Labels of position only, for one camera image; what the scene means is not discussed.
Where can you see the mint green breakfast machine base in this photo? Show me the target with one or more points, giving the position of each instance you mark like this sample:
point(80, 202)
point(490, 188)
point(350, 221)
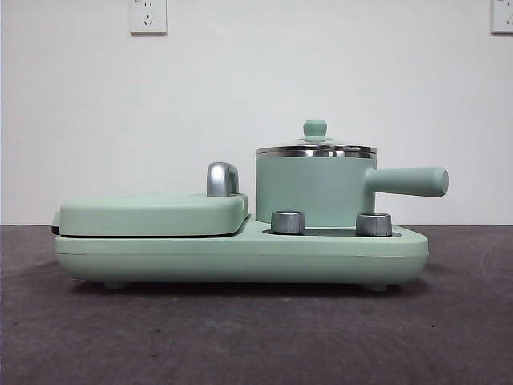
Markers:
point(240, 256)

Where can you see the glass lid with green knob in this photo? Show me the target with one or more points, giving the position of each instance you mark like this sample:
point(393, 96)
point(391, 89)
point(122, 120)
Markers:
point(316, 129)

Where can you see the mint green griddle cover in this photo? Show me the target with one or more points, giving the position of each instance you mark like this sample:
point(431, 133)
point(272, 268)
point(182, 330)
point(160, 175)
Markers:
point(148, 212)

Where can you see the white wall socket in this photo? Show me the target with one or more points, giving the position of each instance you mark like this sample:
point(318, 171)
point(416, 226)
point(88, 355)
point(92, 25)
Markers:
point(147, 16)
point(503, 16)

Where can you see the silver control knob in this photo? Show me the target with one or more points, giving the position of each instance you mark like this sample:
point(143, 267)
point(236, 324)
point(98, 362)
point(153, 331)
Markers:
point(288, 221)
point(373, 224)

